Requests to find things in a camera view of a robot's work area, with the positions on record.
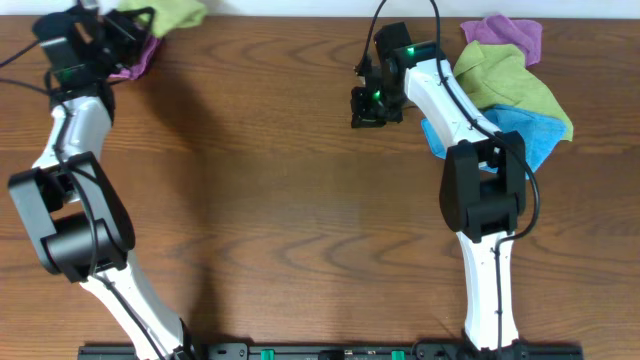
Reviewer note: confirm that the olive green crumpled cloth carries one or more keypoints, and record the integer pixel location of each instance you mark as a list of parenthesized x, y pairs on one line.
[(496, 75)]

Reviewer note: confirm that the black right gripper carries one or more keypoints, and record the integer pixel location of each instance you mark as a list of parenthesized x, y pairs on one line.
[(363, 117)]

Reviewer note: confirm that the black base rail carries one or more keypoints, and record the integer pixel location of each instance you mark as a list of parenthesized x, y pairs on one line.
[(424, 351)]

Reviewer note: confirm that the blue cloth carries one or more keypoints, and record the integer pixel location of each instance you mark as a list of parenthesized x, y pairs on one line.
[(535, 132)]

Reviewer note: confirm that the crumpled purple cloth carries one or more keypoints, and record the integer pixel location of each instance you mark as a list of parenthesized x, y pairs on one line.
[(498, 29)]

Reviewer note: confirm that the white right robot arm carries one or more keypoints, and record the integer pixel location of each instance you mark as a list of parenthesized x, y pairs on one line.
[(482, 192)]

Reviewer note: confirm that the folded purple cloth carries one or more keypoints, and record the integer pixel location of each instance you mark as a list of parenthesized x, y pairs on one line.
[(137, 65)]

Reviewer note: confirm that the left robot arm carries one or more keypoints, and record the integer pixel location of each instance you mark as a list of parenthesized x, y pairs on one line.
[(72, 214)]

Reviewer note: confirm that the bright green cloth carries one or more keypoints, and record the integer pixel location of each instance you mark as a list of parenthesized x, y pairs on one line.
[(169, 14)]

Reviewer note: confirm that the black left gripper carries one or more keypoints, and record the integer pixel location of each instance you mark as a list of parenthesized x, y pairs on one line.
[(115, 24)]

